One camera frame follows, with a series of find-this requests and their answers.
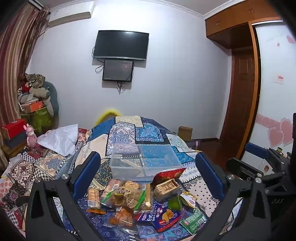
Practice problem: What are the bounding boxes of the small green snack packet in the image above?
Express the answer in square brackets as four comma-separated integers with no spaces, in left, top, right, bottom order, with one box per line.
[167,196,183,211]

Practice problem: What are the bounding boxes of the wooden bedside table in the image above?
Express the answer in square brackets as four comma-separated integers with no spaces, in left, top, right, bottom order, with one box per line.
[0,144,26,163]

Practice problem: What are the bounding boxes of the blue potato chip packet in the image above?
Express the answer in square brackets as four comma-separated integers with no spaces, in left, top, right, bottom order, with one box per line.
[137,206,182,233]

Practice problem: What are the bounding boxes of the clear cookie packet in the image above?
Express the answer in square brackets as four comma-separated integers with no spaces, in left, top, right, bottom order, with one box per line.
[122,180,141,193]

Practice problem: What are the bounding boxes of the cardboard box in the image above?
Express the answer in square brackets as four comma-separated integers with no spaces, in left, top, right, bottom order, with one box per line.
[178,126,193,141]

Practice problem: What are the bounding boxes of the orange fried snack packet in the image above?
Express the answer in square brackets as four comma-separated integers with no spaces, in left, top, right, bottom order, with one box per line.
[109,207,138,234]

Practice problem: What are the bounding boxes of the clear plastic storage container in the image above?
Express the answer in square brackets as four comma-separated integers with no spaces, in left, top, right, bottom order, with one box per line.
[110,143,183,182]

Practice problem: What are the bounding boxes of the white pink snack packet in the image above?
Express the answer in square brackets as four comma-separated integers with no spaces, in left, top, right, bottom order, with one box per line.
[179,192,198,207]

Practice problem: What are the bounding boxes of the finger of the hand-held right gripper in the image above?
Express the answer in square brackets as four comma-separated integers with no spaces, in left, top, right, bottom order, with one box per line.
[245,142,270,161]
[226,157,266,184]

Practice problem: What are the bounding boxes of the orange cracker packet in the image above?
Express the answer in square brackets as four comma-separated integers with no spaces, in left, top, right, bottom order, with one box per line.
[86,188,105,215]

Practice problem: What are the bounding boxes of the wooden overhead cabinet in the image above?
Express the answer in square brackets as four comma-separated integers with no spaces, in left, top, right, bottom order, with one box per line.
[205,1,281,49]

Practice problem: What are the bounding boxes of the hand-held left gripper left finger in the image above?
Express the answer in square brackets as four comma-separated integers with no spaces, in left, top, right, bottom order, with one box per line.
[25,151,111,241]

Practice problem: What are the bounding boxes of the dark box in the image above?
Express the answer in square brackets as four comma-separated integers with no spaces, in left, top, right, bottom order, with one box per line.
[5,133,28,149]

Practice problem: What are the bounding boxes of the grey stuffed toy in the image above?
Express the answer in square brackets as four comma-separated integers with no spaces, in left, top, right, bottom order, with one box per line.
[20,87,55,116]

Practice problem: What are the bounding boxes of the small black wall monitor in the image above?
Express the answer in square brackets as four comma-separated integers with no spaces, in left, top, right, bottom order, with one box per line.
[102,60,134,82]

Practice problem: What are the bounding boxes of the patterned folded cloth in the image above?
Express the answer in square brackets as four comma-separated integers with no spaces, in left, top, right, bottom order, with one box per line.
[25,74,45,88]

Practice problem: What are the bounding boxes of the green striped snack packet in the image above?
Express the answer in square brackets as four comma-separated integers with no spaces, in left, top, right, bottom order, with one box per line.
[179,210,207,235]

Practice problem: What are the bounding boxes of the clear biscuit packet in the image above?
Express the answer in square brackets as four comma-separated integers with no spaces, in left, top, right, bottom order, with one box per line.
[103,178,123,204]

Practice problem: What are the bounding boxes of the pink toy figure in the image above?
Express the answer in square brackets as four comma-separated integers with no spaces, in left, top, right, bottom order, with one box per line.
[25,124,38,149]

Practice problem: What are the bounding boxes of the orange box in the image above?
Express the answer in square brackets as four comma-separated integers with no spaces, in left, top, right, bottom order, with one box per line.
[22,100,43,114]

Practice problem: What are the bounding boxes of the yellow fuzzy object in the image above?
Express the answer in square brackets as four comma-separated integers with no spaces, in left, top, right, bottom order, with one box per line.
[96,108,121,126]

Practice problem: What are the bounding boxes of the wooden door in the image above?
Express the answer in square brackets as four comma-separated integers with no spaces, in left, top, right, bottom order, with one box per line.
[218,46,256,160]

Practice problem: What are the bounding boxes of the red chip bag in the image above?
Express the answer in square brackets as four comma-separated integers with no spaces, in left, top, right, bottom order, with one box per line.
[151,167,186,186]

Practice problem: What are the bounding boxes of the green-edged wafer packet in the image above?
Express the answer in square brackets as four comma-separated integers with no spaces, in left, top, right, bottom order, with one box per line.
[133,183,154,212]

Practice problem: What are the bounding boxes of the patchwork printed blanket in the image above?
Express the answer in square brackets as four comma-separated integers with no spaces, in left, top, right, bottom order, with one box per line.
[0,115,222,241]

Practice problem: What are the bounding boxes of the red box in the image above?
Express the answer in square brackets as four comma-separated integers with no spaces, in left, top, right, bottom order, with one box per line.
[2,119,27,139]

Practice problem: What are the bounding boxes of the white printed packet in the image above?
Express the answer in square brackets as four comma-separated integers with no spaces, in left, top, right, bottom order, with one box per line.
[257,159,274,177]

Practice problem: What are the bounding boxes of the white air conditioner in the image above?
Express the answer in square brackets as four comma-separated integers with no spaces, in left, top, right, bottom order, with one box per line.
[47,1,95,28]

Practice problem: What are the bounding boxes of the brown striped curtain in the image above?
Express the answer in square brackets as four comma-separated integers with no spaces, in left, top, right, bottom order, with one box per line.
[0,2,50,160]

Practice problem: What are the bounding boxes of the large black wall television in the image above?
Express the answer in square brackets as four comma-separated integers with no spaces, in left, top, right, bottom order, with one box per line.
[92,30,149,61]

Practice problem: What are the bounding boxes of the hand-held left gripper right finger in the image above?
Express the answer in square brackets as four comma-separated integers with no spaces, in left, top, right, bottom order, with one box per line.
[190,152,272,241]

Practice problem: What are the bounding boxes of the white pillow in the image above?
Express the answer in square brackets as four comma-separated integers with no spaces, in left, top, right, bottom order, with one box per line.
[37,124,79,156]

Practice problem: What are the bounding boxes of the brown pastry packet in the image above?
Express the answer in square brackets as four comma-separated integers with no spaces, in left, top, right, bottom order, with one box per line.
[153,178,182,203]

